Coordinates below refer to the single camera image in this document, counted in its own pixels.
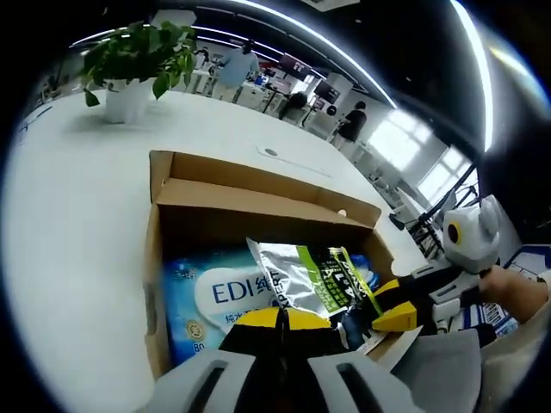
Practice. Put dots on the dark blue soft tissue pack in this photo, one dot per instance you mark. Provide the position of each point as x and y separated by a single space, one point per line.
363 266

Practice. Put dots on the blue white striped carton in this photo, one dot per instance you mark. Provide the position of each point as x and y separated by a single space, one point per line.
495 318

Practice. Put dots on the dark wall screen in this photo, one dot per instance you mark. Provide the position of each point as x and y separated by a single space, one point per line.
327 91

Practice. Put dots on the green plant in white pot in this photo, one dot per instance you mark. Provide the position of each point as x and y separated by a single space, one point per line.
138 56

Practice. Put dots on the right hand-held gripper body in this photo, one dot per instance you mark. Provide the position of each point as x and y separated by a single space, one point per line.
473 241

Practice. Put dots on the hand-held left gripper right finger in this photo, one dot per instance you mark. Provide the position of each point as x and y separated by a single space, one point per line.
310 344

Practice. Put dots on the light blue soft wipes pack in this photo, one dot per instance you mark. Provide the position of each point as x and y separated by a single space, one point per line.
202 292

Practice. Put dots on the brown cardboard shoe box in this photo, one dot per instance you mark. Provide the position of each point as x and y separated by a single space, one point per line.
241 193

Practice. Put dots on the person's beige shirt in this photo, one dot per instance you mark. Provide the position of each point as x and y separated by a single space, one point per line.
516 374

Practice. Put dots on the reddish wall screen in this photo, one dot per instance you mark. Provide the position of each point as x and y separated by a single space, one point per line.
295 63

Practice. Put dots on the silver green foil pouch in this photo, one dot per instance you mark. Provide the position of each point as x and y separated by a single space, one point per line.
292 275

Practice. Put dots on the person's right hand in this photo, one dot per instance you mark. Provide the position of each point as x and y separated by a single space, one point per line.
499 286

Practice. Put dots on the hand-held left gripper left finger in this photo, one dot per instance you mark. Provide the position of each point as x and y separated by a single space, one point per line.
249 344

